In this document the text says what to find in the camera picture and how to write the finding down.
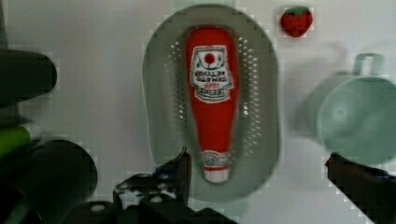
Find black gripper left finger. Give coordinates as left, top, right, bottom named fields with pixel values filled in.
left=113, top=147, right=191, bottom=210

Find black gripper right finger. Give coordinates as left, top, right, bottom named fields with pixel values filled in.
left=325, top=153, right=396, bottom=224

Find red plush ketchup bottle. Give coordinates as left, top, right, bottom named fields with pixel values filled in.
left=186, top=26, right=239, bottom=184

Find green mug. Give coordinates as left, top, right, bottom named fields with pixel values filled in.
left=305, top=53, right=395, bottom=165

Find large black cup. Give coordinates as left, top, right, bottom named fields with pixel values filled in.
left=1, top=140, right=98, bottom=224

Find green marker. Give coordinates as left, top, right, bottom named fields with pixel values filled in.
left=0, top=122, right=41, bottom=158

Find small black cup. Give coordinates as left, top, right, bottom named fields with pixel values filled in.
left=0, top=49, right=57, bottom=107

